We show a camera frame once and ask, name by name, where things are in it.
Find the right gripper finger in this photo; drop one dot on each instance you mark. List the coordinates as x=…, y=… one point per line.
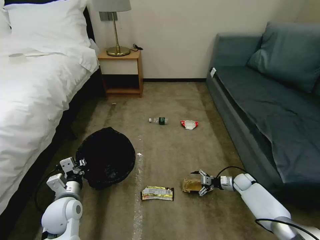
x=203, y=177
x=205, y=190

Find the dark bed frame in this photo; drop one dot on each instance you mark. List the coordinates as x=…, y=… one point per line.
x=83, y=110

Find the wooden nightstand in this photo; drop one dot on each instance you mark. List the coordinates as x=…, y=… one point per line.
x=120, y=63

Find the large white pillow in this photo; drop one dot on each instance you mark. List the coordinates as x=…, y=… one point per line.
x=47, y=22

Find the yellow and black snack wrapper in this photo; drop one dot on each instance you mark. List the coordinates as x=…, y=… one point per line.
x=157, y=193

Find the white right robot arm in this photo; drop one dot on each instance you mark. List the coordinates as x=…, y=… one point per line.
x=260, y=197

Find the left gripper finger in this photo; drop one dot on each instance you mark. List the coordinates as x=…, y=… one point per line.
x=79, y=171
x=82, y=162

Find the white bed duvet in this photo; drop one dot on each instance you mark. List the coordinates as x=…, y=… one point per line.
x=32, y=95

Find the red and white wrapper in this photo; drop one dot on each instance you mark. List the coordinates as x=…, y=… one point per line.
x=189, y=124

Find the small white paper scrap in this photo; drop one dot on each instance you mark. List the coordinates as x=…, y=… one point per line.
x=140, y=154

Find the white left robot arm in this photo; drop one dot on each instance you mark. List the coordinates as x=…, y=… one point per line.
x=62, y=212

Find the trash bin with black bag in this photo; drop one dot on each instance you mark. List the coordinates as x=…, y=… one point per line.
x=107, y=155

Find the brass table lamp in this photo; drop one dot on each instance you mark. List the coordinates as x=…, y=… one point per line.
x=118, y=51

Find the clear bottle with dark label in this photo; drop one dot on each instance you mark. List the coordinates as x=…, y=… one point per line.
x=160, y=120

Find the white sofa tag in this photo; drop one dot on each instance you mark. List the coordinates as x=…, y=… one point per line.
x=213, y=73

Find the brown paper bag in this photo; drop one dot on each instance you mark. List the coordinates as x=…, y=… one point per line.
x=190, y=185

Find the blue-grey sofa cushion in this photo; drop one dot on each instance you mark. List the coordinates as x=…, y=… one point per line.
x=287, y=52

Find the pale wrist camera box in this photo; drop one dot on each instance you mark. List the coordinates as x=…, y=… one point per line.
x=67, y=165

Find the blue-grey sofa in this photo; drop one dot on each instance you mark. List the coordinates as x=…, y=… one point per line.
x=270, y=117

